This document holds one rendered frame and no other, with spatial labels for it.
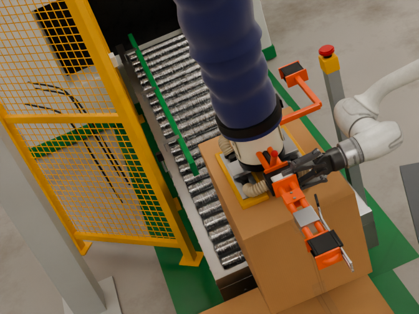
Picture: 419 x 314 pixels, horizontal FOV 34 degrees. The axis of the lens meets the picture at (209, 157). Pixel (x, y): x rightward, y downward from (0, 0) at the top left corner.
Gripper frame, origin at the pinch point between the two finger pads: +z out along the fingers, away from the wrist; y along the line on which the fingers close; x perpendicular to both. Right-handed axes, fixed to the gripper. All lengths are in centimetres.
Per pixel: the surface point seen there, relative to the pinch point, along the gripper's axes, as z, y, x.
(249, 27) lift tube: -7.5, -45.3, 19.2
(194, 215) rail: 30, 60, 72
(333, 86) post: -51, 34, 85
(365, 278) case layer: -20, 66, 4
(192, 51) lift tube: 11, -42, 25
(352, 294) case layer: -13, 66, 0
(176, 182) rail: 31, 60, 99
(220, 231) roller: 22, 65, 60
